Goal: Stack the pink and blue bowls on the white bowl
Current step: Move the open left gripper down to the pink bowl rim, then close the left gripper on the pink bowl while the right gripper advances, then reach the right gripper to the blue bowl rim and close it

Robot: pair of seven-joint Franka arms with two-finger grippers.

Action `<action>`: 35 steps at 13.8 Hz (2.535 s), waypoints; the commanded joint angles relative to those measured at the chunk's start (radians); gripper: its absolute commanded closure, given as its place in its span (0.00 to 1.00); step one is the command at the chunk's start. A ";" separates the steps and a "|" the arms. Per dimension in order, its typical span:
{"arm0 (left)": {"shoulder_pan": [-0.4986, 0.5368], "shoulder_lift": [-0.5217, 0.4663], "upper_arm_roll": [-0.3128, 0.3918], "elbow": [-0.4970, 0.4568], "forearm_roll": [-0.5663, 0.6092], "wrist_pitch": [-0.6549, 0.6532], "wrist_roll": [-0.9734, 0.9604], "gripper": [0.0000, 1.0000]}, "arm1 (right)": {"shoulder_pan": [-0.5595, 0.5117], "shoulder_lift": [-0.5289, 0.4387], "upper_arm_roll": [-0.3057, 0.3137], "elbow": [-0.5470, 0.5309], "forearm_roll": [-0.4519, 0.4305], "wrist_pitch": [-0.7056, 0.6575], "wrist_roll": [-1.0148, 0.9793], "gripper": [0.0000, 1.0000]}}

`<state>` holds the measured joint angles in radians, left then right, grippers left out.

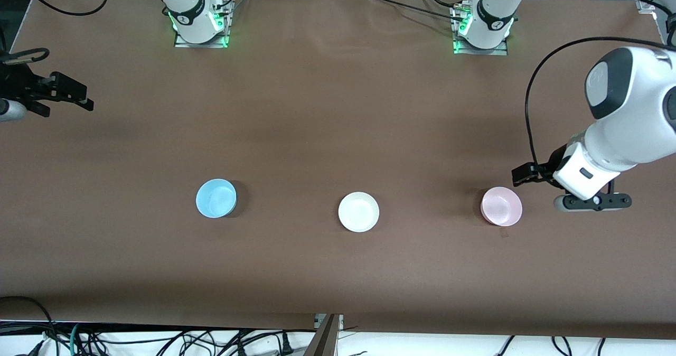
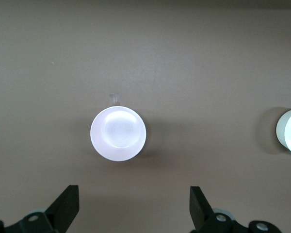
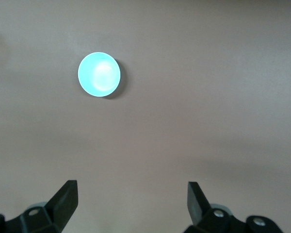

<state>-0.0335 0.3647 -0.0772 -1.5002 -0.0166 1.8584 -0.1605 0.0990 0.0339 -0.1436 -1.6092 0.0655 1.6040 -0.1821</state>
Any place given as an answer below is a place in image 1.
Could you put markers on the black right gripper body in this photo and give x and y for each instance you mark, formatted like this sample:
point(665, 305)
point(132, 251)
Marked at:
point(20, 85)

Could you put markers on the pink bowl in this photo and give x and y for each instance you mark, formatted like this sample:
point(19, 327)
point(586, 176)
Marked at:
point(501, 206)

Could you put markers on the light blue bowl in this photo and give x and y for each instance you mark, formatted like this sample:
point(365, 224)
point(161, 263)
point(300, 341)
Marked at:
point(215, 198)

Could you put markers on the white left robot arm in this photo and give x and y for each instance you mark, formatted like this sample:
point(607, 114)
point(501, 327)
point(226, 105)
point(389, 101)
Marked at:
point(634, 108)

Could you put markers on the white bowl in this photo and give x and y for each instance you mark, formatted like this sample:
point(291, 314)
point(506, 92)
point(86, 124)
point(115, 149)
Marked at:
point(358, 212)

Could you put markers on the brown table cover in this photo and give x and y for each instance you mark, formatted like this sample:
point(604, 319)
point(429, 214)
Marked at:
point(338, 108)

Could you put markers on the black power plug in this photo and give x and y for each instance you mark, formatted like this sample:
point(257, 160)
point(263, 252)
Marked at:
point(285, 344)

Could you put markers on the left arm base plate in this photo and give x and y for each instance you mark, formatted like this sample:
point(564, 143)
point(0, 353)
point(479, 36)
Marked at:
point(491, 52)

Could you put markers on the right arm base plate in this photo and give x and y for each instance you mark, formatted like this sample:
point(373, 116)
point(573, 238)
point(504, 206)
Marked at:
point(200, 44)

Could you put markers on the aluminium corner bracket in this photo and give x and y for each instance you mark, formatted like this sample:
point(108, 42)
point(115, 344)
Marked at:
point(647, 5)

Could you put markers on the aluminium profile post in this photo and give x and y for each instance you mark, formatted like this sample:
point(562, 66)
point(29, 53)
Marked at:
point(325, 340)

